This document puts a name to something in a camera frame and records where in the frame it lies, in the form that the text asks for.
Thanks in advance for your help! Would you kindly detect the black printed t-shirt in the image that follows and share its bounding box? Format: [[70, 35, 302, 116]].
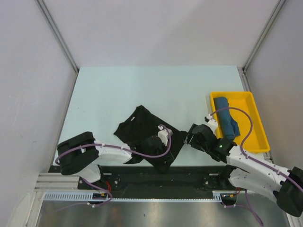
[[114, 105, 187, 174]]

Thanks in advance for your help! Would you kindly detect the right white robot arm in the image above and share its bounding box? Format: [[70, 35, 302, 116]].
[[185, 124, 303, 217]]

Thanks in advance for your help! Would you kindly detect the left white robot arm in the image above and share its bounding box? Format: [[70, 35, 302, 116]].
[[55, 127, 174, 189]]

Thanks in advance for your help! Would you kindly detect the rolled blue t-shirt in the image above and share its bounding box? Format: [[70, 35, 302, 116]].
[[214, 97, 241, 140]]

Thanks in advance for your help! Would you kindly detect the yellow plastic tray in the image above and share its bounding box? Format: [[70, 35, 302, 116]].
[[210, 91, 270, 153]]

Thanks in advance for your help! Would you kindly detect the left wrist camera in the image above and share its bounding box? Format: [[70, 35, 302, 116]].
[[157, 125, 173, 146]]

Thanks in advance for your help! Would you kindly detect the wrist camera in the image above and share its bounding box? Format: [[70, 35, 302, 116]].
[[157, 125, 173, 146], [205, 114, 218, 133]]

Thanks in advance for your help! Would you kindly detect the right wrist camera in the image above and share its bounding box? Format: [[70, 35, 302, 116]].
[[205, 114, 218, 133]]

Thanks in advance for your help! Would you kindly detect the grey cable duct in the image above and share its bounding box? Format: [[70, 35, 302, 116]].
[[44, 191, 236, 202]]

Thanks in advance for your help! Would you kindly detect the right aluminium frame post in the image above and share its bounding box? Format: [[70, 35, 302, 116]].
[[242, 0, 288, 73]]

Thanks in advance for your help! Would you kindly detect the aluminium frame post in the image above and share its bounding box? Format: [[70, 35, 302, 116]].
[[35, 0, 80, 74], [242, 0, 288, 73]]

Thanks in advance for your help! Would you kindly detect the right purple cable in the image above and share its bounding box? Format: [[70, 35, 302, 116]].
[[209, 107, 303, 227]]

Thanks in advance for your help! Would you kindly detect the purple cable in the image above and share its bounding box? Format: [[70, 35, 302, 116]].
[[54, 124, 173, 209], [209, 107, 303, 227]]

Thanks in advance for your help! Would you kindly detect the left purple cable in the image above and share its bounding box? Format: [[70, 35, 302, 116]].
[[54, 124, 173, 209]]

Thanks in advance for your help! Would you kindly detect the left aluminium frame post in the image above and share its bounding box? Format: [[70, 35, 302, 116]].
[[35, 0, 80, 74]]

